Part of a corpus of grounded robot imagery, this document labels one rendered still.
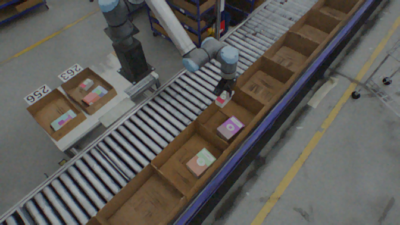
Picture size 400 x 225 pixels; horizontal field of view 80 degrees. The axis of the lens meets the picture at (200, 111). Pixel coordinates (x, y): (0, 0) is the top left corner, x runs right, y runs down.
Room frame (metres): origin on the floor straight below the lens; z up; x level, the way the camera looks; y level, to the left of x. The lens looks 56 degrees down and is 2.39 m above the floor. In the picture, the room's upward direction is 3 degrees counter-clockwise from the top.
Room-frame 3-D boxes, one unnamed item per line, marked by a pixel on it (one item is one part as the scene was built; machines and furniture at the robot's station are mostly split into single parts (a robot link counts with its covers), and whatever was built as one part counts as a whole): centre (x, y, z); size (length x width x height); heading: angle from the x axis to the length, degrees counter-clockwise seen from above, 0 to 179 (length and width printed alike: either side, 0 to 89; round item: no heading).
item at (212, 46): (1.02, -0.09, 1.47); 0.12 x 0.12 x 0.09; 39
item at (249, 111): (0.87, -0.20, 0.96); 0.39 x 0.29 x 0.17; 136
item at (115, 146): (0.74, 0.57, 0.72); 0.52 x 0.05 x 0.05; 46
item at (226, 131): (0.81, -0.20, 0.92); 0.16 x 0.11 x 0.07; 128
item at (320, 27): (1.71, -1.03, 0.96); 0.39 x 0.29 x 0.17; 135
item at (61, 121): (1.05, 1.09, 0.78); 0.19 x 0.14 x 0.02; 135
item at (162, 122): (1.01, 0.30, 0.72); 0.52 x 0.05 x 0.05; 46
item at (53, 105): (1.12, 1.16, 0.80); 0.38 x 0.28 x 0.10; 47
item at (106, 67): (1.37, 0.92, 0.74); 1.00 x 0.58 x 0.03; 135
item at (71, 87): (1.34, 0.94, 0.80); 0.38 x 0.28 x 0.10; 47
